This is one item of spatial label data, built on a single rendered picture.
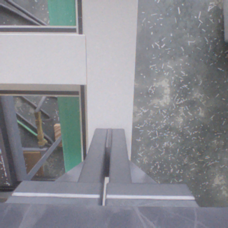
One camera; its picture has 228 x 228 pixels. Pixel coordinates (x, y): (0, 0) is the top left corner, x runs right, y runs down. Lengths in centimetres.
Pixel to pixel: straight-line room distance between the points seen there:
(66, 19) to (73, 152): 18
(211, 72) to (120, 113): 113
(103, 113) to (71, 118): 9
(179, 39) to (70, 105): 101
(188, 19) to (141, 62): 37
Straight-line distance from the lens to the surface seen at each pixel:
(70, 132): 24
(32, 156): 102
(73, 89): 21
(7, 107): 65
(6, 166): 71
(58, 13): 24
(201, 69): 122
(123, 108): 15
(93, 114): 15
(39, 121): 96
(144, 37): 111
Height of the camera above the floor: 108
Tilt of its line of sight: 75 degrees down
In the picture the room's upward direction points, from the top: 178 degrees counter-clockwise
